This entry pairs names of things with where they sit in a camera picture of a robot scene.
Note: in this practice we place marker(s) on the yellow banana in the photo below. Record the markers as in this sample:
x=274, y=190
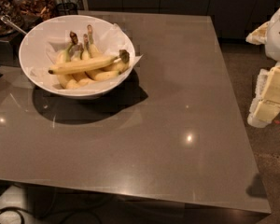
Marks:
x=67, y=81
x=121, y=64
x=99, y=74
x=82, y=65
x=80, y=54

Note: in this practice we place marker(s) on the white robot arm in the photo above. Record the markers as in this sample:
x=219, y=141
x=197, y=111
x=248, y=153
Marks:
x=265, y=106

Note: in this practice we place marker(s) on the white bowl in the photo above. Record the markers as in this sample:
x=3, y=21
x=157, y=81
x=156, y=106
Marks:
x=39, y=48

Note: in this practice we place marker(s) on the metal spoon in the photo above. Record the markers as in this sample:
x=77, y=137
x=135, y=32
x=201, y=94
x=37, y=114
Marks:
x=7, y=20

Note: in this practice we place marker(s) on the black wire basket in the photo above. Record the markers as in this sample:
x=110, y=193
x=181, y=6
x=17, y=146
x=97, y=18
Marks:
x=69, y=8

